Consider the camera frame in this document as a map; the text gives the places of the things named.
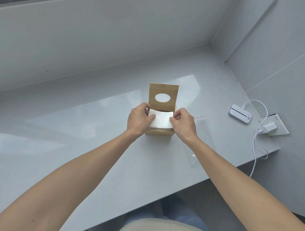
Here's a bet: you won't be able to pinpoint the bamboo lid with oval hole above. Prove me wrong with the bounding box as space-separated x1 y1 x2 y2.
148 83 180 112

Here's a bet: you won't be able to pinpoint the person's right forearm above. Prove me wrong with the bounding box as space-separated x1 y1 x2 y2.
179 134 305 231

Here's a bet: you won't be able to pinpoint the white tissue stack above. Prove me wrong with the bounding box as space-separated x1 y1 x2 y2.
148 109 174 131

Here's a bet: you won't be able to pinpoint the person's left hand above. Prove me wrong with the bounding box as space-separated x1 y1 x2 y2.
126 102 157 139

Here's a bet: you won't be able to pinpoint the blue trousers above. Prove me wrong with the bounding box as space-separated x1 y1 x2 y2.
124 196 210 231

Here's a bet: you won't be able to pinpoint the white plug adapter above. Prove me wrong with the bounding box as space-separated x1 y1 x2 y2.
258 122 278 135

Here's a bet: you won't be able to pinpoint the person's left forearm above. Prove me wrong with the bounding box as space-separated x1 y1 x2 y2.
0 130 143 231

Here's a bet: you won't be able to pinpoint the beige shirt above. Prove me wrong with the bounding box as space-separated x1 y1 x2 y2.
119 218 206 231

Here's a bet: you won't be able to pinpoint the white flat charging device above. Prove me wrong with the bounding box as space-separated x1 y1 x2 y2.
229 104 252 124

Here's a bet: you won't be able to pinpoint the bamboo tissue box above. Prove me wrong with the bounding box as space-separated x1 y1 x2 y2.
145 104 177 137

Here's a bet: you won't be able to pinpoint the white wall socket plate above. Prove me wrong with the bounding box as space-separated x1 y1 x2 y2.
258 114 290 137

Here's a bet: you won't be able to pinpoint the white charging cable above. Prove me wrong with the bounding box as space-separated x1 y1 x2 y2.
242 99 270 178

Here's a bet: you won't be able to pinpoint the person's right hand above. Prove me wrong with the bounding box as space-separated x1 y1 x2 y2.
169 108 198 143

